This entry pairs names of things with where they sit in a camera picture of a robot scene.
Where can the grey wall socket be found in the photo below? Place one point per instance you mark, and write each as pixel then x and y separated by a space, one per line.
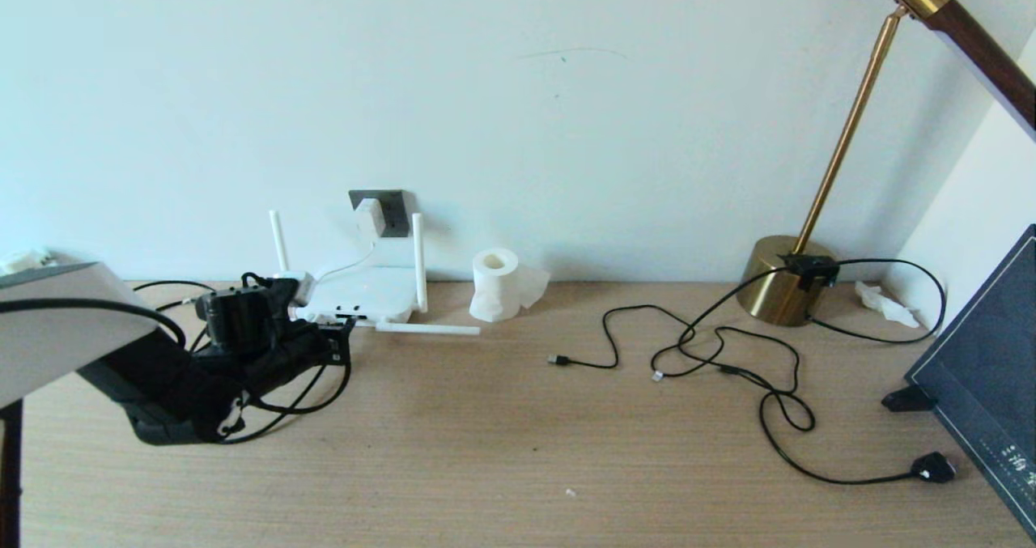
pixel 396 208

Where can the brass desk lamp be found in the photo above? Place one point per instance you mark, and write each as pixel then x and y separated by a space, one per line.
pixel 773 285

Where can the crumpled white tissue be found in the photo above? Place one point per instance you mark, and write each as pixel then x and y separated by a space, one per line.
pixel 888 306

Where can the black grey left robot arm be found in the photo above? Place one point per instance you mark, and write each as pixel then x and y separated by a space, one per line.
pixel 73 329

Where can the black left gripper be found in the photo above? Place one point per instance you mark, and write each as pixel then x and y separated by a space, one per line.
pixel 295 354

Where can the dark framed board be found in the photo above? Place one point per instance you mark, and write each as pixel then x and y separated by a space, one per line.
pixel 987 370

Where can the white toilet paper roll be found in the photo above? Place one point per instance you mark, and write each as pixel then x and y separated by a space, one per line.
pixel 495 287

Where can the white router with antennas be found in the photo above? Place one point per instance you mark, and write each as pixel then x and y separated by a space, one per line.
pixel 364 293

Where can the white plastic wrapped item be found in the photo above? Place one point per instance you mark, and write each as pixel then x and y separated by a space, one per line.
pixel 24 258

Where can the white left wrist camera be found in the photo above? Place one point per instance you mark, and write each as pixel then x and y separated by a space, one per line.
pixel 295 285

